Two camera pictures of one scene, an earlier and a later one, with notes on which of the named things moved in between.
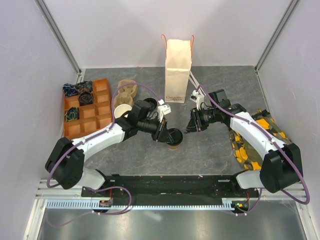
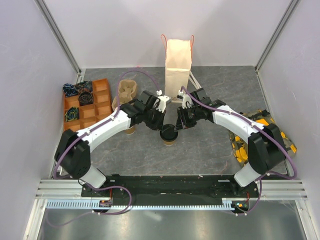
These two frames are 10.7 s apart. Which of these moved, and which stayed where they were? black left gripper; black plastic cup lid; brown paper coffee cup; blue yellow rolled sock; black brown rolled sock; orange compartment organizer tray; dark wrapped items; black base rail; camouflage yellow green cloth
Moved: black left gripper; black plastic cup lid; brown paper coffee cup
Stayed: dark wrapped items; black base rail; blue yellow rolled sock; camouflage yellow green cloth; orange compartment organizer tray; black brown rolled sock
